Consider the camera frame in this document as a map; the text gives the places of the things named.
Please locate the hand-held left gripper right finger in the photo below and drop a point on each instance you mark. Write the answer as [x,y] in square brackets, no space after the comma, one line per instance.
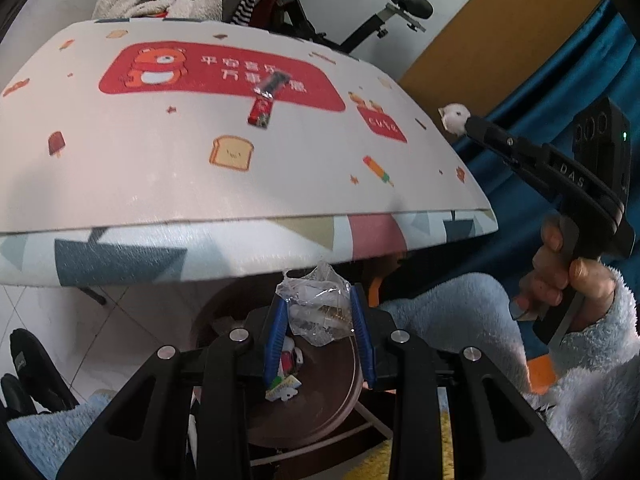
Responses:
[362,335]

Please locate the person's right hand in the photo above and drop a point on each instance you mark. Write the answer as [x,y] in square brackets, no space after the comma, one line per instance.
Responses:
[592,285]

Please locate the blue curtain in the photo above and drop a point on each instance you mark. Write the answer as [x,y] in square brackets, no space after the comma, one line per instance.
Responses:
[575,60]

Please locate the white pink tissue wad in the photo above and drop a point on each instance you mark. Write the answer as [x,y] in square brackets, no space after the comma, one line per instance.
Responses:
[454,117]

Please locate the orange wooden door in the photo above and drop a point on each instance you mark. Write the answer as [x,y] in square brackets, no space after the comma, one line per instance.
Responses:
[500,25]

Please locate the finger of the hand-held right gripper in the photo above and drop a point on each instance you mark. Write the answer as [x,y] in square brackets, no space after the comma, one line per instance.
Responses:
[510,145]

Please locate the light blue fleece robe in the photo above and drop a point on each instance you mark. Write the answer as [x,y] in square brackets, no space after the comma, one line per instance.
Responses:
[450,320]

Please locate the black exercise bike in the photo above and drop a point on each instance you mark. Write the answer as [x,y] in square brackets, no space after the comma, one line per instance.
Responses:
[410,0]

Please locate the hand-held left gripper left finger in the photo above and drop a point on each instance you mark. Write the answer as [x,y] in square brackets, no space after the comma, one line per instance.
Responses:
[275,340]

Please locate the clear wrapper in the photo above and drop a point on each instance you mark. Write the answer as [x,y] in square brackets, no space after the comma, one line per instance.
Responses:
[315,305]

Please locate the red packet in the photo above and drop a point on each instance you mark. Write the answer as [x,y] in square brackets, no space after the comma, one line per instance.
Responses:
[261,112]

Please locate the pink correction tape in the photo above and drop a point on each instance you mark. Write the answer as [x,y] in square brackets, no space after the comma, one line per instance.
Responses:
[292,360]

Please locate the brown bin with pink rim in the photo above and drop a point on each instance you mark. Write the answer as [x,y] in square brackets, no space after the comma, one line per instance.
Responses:
[320,400]

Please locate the person's right forearm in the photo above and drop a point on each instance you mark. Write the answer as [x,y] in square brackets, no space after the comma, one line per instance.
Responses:
[600,385]

